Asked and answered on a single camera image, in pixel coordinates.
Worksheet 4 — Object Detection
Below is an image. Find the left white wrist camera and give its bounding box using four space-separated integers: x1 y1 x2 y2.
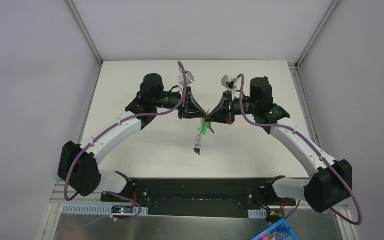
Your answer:
177 67 195 89

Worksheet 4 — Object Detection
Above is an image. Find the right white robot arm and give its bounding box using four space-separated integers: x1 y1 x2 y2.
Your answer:
207 75 353 213

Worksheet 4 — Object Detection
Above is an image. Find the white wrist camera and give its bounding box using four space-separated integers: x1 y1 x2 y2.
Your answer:
221 75 238 92
177 67 195 89

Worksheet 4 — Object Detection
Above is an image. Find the blue tagged key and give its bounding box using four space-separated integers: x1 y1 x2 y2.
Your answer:
193 147 201 155

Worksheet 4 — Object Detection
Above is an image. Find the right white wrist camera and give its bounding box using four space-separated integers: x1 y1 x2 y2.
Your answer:
221 75 238 92

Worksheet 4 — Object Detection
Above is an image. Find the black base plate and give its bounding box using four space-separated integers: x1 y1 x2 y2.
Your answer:
99 178 306 220

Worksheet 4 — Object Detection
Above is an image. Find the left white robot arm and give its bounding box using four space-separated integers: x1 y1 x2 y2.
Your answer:
57 71 194 203

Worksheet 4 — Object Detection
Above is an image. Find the green tagged key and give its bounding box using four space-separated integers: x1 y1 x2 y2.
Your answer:
200 121 210 135

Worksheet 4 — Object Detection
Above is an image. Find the blue plastic bin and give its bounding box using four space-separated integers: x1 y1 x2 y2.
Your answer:
252 218 299 240

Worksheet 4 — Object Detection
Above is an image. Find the aluminium frame rail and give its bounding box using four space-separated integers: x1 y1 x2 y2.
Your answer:
64 0 104 66

